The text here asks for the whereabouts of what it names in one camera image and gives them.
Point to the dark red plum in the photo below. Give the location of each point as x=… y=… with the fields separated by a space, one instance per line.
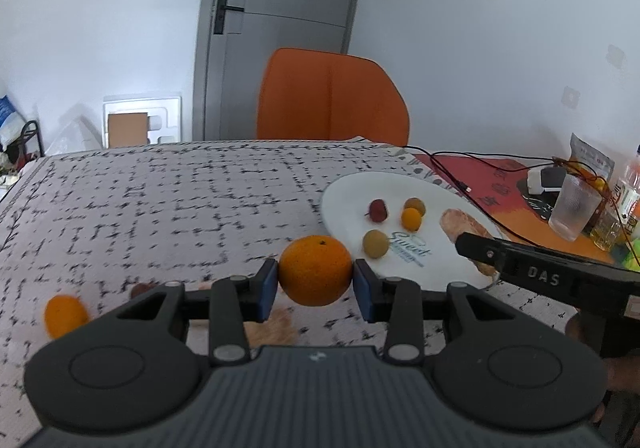
x=142 y=289

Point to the white plate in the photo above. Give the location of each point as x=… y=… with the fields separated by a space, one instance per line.
x=350 y=198

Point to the ribbed glass cup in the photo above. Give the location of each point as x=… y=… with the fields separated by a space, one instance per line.
x=572 y=208

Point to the white foam packaging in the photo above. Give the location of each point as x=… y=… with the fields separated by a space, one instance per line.
x=167 y=112

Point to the small orange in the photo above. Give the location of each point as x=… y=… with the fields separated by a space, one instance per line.
x=411 y=220

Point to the black charger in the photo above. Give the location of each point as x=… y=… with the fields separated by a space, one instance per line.
x=555 y=175

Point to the cardboard box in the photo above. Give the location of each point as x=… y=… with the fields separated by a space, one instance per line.
x=128 y=129

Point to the black metal rack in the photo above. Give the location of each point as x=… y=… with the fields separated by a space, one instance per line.
x=35 y=142

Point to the white plastic bag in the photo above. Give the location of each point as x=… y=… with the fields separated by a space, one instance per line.
x=10 y=133

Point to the blue plastic bag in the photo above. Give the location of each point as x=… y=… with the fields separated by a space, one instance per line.
x=5 y=111

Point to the yellow liquid bottle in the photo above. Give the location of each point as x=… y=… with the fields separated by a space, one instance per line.
x=607 y=228

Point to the orange chair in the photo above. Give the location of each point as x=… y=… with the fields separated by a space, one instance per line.
x=330 y=97

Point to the yellow plum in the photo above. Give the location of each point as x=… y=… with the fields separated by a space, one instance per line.
x=375 y=244
x=415 y=204

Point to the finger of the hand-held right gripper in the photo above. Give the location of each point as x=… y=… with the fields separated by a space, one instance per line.
x=480 y=250

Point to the bread piece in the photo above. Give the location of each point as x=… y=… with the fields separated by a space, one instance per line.
x=460 y=225

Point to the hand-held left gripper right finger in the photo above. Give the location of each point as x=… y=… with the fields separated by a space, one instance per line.
x=362 y=290

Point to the silver snack bag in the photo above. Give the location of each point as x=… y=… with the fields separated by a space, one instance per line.
x=592 y=155

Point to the orange paw print mat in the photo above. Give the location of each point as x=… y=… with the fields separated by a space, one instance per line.
x=480 y=172

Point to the person's right hand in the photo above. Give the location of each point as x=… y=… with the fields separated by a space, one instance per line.
x=622 y=373

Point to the white charger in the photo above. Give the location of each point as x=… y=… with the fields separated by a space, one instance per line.
x=535 y=181

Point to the white wall socket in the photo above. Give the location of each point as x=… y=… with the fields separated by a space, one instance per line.
x=570 y=97

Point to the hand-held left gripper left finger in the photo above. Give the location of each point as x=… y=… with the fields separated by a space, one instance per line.
x=270 y=290

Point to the green object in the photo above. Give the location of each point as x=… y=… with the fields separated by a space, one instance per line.
x=632 y=255

